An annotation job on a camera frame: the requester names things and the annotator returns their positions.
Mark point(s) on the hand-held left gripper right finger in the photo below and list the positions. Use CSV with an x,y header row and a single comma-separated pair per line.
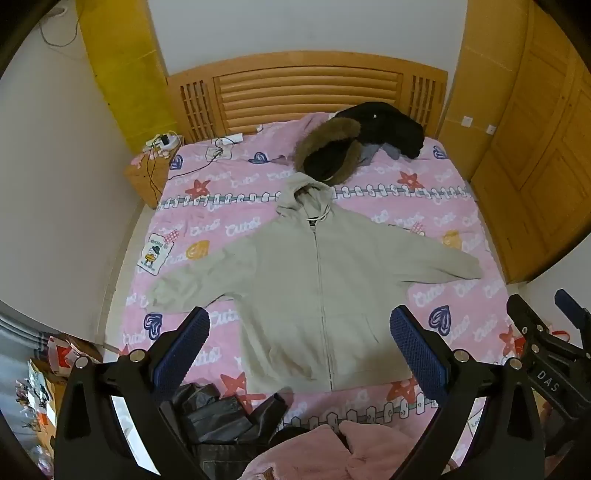
x,y
419,353

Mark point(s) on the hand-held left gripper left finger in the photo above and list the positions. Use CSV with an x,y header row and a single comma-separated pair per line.
x,y
184,353

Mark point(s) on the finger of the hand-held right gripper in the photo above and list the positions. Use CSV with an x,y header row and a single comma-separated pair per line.
x,y
524,316
572,308

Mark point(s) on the beige zip hoodie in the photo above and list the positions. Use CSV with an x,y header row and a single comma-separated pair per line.
x,y
295,286

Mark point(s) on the black leather jacket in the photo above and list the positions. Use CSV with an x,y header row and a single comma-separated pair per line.
x,y
217,415

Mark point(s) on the pile of assorted clutter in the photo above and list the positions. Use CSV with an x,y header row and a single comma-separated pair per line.
x,y
51,383

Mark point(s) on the pink fluffy garment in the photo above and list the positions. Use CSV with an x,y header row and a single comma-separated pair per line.
x,y
323,454

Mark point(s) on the pink printed bed sheet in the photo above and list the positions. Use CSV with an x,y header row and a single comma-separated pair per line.
x,y
221,217

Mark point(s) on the wooden wardrobe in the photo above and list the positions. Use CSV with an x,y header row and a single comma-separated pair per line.
x,y
545,161

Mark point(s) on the wooden nightstand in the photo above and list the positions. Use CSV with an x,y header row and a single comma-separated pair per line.
x,y
147,184

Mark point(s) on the grey garment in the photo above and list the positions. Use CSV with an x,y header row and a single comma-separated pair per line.
x,y
385,151

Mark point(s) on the white round device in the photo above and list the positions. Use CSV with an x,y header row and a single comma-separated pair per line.
x,y
161,144

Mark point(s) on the black parka with fur hood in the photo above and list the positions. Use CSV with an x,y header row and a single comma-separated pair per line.
x,y
332,152

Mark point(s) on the white power strip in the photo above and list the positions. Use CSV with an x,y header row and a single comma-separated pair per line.
x,y
230,138

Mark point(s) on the tan wooden side panel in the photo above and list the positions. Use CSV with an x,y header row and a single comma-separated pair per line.
x,y
480,69

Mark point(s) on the wooden slatted headboard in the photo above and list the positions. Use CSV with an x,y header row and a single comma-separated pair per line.
x,y
304,92

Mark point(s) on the yellow wooden side panel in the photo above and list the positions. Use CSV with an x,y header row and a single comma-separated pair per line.
x,y
124,69

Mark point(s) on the white wall switch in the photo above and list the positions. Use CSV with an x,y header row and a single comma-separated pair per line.
x,y
467,121
491,129

